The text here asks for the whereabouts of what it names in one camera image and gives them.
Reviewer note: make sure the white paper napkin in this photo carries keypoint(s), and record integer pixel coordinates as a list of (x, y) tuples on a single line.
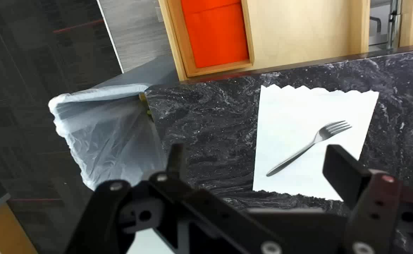
[(298, 112)]

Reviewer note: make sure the wooden drawer with orange liner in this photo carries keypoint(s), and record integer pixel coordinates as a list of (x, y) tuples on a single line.
[(298, 28)]

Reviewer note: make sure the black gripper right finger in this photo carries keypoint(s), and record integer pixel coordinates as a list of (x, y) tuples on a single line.
[(346, 173)]

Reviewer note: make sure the orange drawer liner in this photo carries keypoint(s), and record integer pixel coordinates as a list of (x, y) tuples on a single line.
[(214, 32)]

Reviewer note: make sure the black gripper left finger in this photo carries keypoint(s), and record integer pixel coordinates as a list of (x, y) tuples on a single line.
[(176, 159)]

